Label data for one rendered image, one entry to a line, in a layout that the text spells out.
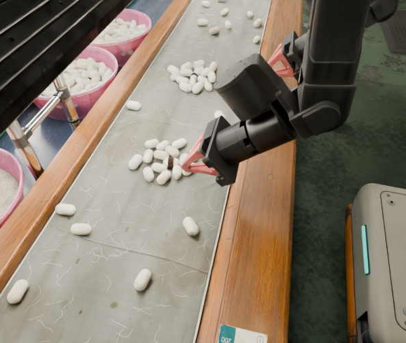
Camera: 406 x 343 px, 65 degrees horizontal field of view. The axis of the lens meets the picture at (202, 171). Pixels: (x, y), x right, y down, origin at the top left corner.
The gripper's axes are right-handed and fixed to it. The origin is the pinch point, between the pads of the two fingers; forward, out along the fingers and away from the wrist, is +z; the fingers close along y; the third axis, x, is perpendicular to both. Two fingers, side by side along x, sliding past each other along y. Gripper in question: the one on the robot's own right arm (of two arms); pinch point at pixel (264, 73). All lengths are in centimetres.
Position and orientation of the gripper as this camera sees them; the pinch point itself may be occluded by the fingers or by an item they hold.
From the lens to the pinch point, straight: 78.2
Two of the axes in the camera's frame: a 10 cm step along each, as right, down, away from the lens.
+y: -2.2, 7.2, -6.6
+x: 6.4, 6.2, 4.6
